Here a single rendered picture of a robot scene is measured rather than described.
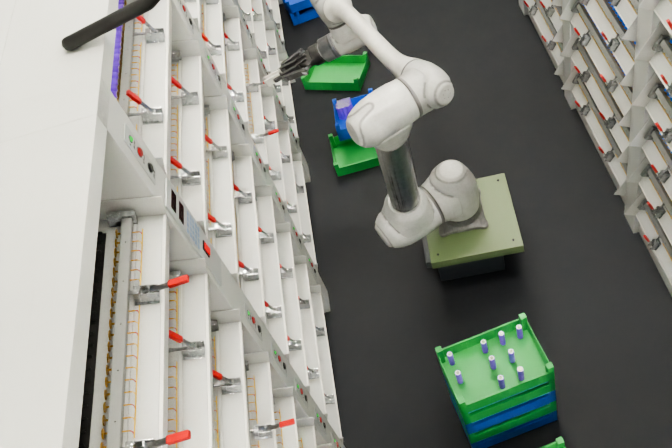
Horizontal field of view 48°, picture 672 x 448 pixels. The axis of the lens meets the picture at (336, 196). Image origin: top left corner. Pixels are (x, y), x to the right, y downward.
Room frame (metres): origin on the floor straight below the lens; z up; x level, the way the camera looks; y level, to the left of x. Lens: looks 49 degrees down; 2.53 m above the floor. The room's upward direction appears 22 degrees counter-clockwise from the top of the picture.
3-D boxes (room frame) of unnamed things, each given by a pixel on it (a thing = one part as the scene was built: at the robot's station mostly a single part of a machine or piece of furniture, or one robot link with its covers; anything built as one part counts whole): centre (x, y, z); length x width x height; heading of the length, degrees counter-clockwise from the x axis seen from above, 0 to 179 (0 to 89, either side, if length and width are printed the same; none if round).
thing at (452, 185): (1.68, -0.39, 0.41); 0.18 x 0.16 x 0.22; 103
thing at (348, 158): (2.39, -0.20, 0.04); 0.30 x 0.20 x 0.08; 81
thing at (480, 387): (1.03, -0.26, 0.36); 0.30 x 0.20 x 0.08; 90
